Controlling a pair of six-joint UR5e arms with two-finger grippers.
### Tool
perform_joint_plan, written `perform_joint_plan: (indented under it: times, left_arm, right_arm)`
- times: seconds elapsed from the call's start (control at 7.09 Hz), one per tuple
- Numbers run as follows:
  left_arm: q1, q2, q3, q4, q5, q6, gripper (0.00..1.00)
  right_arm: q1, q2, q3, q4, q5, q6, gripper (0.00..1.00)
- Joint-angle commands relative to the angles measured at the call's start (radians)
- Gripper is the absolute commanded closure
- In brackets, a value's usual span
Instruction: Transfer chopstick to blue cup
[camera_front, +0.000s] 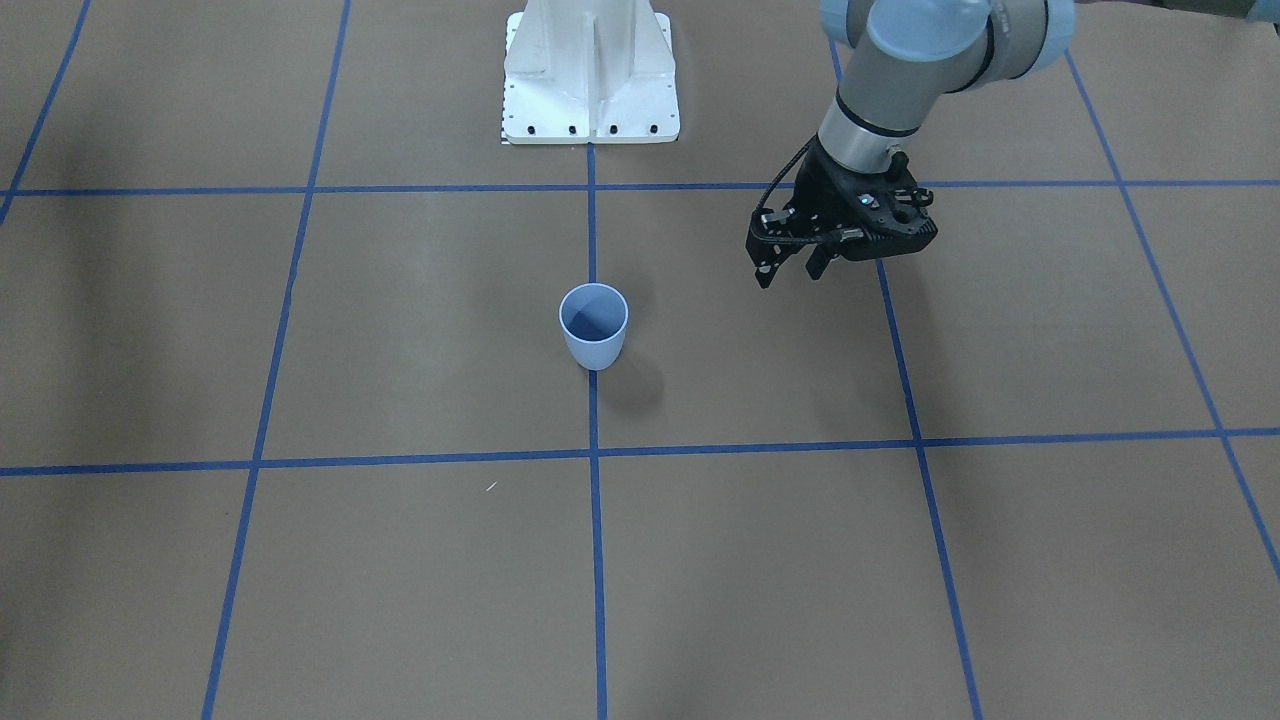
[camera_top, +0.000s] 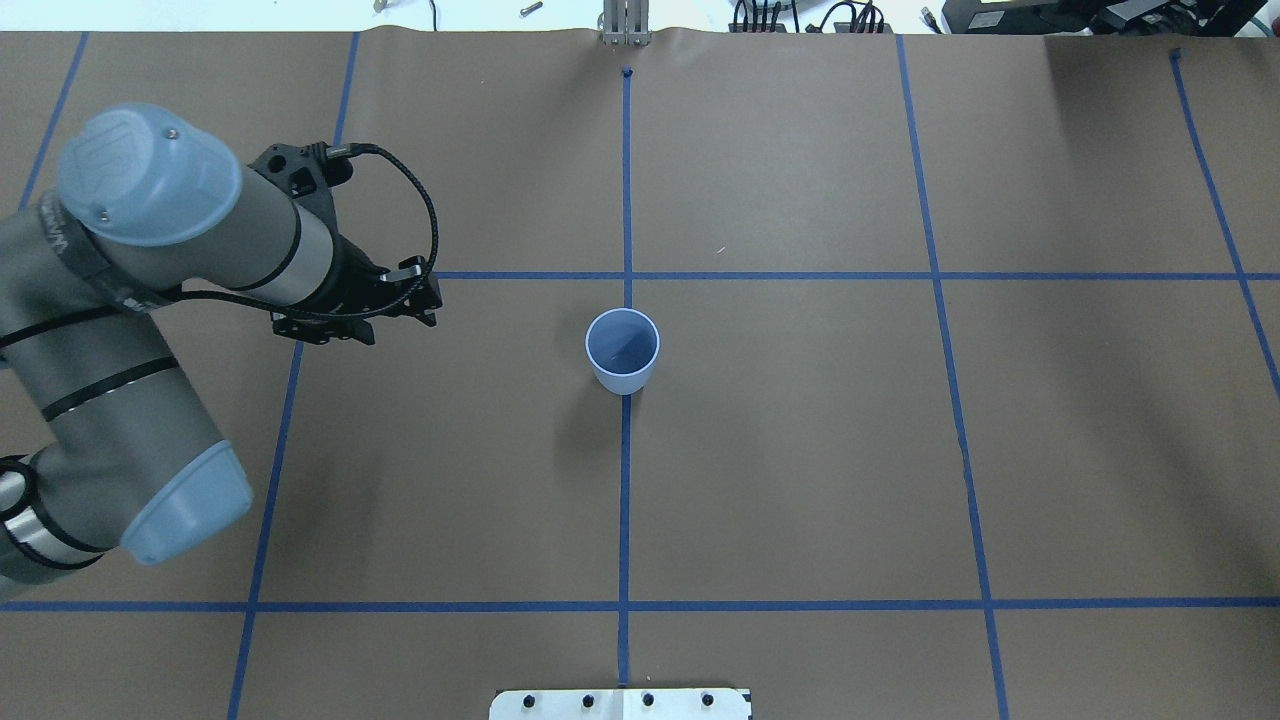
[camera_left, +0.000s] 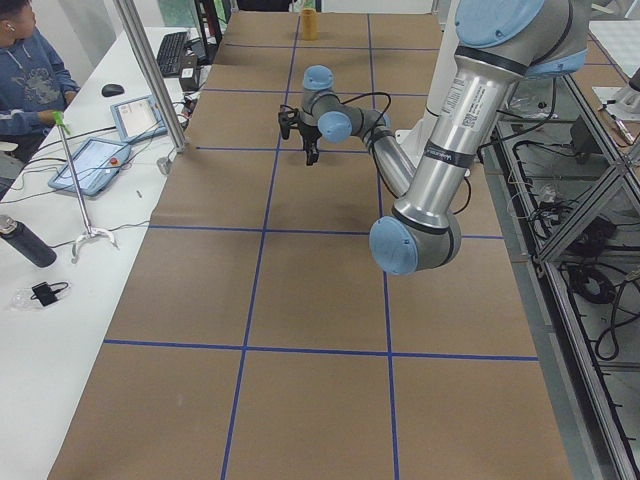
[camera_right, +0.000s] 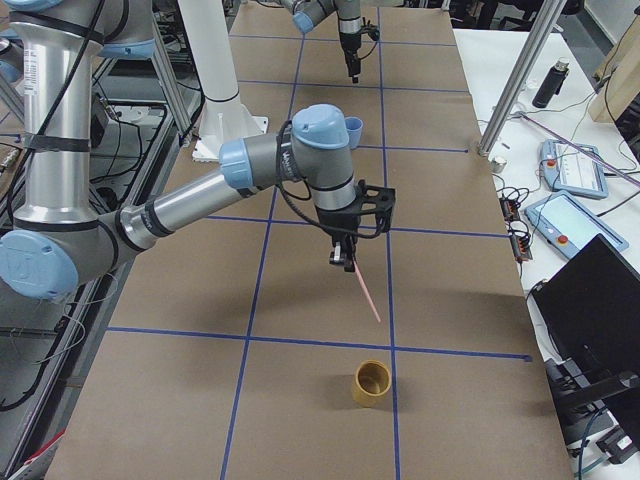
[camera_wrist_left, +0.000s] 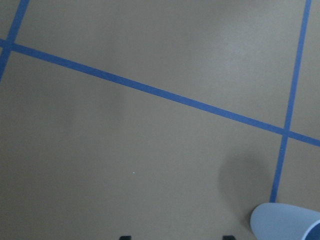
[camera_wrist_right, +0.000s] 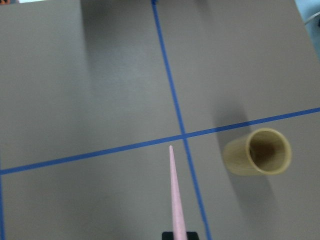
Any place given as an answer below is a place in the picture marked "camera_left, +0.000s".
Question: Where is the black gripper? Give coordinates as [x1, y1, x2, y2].
[298, 122, 321, 166]

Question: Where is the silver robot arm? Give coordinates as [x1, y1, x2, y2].
[298, 1, 591, 275]

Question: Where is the yellow bamboo cup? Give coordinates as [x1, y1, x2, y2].
[300, 8, 318, 41]

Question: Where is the black keyboard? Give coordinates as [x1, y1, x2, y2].
[156, 31, 189, 78]

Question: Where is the upper blue teach pendant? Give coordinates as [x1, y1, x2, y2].
[110, 95, 167, 144]

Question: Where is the black computer mouse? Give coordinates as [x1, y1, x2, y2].
[101, 83, 124, 98]

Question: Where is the metal reacher grabber tool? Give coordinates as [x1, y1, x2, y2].
[53, 111, 119, 264]

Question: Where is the person in blue hoodie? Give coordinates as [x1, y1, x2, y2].
[1, 0, 80, 163]

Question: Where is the black water bottle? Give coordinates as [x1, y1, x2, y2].
[1, 215, 57, 268]

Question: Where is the small black adapter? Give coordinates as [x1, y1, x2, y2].
[31, 282, 69, 307]

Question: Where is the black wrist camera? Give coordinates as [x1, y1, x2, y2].
[278, 104, 300, 140]

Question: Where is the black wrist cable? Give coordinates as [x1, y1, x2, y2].
[339, 92, 392, 139]

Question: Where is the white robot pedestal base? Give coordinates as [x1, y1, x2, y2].
[395, 1, 459, 166]

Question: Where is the aluminium frame post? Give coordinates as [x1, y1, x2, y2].
[113, 0, 186, 153]

